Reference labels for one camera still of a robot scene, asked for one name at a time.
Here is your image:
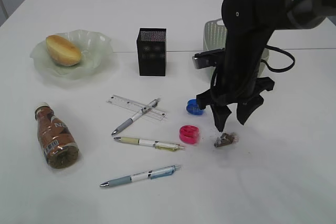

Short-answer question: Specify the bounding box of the golden bread loaf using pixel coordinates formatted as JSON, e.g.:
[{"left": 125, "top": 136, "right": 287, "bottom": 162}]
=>
[{"left": 45, "top": 35, "right": 81, "bottom": 67}]

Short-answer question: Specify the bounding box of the clear plastic ruler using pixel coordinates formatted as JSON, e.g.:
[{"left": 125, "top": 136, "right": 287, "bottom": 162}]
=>
[{"left": 107, "top": 95, "right": 167, "bottom": 121}]

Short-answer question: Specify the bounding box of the grey grip white pen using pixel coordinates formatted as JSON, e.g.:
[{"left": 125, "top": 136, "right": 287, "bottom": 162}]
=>
[{"left": 111, "top": 98, "right": 161, "bottom": 136}]

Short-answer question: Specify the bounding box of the small paper piece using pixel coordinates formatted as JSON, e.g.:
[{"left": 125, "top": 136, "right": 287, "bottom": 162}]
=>
[{"left": 214, "top": 133, "right": 239, "bottom": 148}]

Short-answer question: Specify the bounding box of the pale green wavy glass bowl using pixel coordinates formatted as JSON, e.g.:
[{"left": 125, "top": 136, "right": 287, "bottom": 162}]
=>
[{"left": 30, "top": 29, "right": 113, "bottom": 80}]

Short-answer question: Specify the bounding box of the beige grip white pen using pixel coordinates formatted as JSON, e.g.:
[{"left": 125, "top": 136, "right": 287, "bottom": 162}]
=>
[{"left": 114, "top": 137, "right": 185, "bottom": 152}]

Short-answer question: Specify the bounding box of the brown coffee drink bottle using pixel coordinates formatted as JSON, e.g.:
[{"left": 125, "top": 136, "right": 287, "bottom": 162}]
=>
[{"left": 35, "top": 102, "right": 79, "bottom": 169}]

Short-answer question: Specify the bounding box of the pink pencil sharpener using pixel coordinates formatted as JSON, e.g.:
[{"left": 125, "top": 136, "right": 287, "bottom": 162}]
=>
[{"left": 179, "top": 125, "right": 200, "bottom": 145}]

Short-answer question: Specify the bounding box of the grey-green plastic basket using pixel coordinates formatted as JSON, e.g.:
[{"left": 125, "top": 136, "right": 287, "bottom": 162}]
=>
[{"left": 203, "top": 18, "right": 269, "bottom": 78}]

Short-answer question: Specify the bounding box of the blue grip white pen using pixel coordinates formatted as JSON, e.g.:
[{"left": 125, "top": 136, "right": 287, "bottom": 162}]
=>
[{"left": 100, "top": 165, "right": 181, "bottom": 188}]

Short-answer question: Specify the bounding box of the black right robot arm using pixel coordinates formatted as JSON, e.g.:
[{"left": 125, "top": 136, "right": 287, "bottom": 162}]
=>
[{"left": 193, "top": 0, "right": 335, "bottom": 131}]

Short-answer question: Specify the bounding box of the black mesh pen holder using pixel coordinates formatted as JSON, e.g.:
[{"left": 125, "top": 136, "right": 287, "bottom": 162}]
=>
[{"left": 136, "top": 28, "right": 166, "bottom": 76}]

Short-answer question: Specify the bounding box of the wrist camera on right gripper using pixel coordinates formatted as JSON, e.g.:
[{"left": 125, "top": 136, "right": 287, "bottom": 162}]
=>
[{"left": 192, "top": 48, "right": 225, "bottom": 69}]

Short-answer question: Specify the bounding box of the blue pencil sharpener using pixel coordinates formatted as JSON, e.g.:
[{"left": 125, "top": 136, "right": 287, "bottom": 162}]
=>
[{"left": 186, "top": 99, "right": 204, "bottom": 115}]

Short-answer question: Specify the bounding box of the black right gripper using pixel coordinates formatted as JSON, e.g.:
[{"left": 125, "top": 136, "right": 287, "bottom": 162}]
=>
[{"left": 196, "top": 48, "right": 275, "bottom": 132}]

